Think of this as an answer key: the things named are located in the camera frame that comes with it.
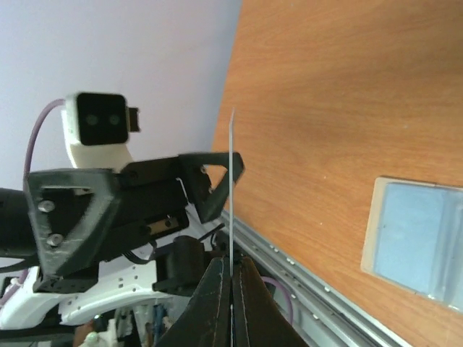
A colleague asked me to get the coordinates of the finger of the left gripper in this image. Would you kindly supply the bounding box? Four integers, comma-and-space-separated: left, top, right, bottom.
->
178, 152, 245, 223
25, 168, 122, 277

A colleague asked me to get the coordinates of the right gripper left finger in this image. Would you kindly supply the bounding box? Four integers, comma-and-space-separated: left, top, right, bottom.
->
156, 257, 232, 347

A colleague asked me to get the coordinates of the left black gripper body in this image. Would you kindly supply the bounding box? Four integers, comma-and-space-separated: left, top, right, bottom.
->
97, 157, 212, 260

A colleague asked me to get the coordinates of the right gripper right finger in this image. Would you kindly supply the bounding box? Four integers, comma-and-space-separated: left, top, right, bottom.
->
231, 257, 307, 347

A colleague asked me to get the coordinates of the teal card dark stripe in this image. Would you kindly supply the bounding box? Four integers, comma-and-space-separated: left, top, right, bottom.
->
228, 106, 236, 265

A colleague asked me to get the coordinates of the translucent grey card holder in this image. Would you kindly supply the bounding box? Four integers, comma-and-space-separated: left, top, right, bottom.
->
361, 176, 462, 313

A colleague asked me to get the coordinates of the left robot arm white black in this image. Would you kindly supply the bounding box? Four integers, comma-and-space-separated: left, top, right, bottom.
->
1, 146, 244, 342

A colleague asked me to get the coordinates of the aluminium front rail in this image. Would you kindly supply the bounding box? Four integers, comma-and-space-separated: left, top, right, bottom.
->
233, 218, 409, 346

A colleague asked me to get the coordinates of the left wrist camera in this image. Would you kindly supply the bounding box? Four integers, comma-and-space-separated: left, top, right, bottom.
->
61, 92, 140, 172

